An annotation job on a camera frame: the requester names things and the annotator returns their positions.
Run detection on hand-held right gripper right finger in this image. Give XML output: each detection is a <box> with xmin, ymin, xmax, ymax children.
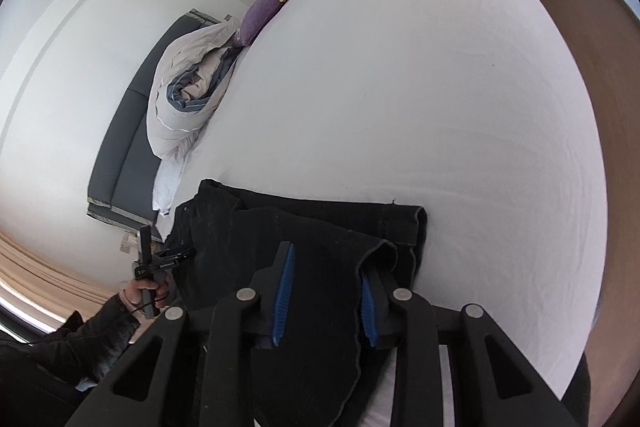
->
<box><xmin>357</xmin><ymin>268</ymin><xmax>582</xmax><ymax>427</ymax></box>

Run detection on person's left forearm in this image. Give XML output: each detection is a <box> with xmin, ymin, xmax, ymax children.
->
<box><xmin>30</xmin><ymin>294</ymin><xmax>142</xmax><ymax>385</ymax></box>

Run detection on beige curtain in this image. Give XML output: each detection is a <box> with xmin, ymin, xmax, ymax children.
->
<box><xmin>0</xmin><ymin>229</ymin><xmax>112</xmax><ymax>333</ymax></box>

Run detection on black denim pants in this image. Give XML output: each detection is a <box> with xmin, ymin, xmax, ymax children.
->
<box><xmin>162</xmin><ymin>179</ymin><xmax>429</xmax><ymax>427</ymax></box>

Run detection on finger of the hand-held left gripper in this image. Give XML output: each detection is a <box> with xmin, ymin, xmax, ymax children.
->
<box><xmin>159</xmin><ymin>248</ymin><xmax>198</xmax><ymax>269</ymax></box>

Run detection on dark grey padded headboard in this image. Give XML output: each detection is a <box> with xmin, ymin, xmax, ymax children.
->
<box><xmin>87</xmin><ymin>9</ymin><xmax>232</xmax><ymax>228</ymax></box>

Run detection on white pillow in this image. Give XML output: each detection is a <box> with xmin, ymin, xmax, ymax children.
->
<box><xmin>151</xmin><ymin>157</ymin><xmax>192</xmax><ymax>215</ymax></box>

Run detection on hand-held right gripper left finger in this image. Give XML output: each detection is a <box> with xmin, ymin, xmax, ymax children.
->
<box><xmin>65</xmin><ymin>241</ymin><xmax>297</xmax><ymax>427</ymax></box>

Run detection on purple pillow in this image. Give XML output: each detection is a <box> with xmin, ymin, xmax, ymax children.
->
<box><xmin>236</xmin><ymin>0</ymin><xmax>285</xmax><ymax>46</ymax></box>

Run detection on person's left hand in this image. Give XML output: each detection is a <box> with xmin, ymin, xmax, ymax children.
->
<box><xmin>120</xmin><ymin>279</ymin><xmax>171</xmax><ymax>315</ymax></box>

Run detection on rolled grey duvet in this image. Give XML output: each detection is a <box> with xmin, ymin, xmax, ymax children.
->
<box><xmin>146</xmin><ymin>19</ymin><xmax>246</xmax><ymax>160</ymax></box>

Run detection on bed with white sheet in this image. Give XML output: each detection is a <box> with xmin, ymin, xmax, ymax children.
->
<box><xmin>150</xmin><ymin>0</ymin><xmax>608</xmax><ymax>403</ymax></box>

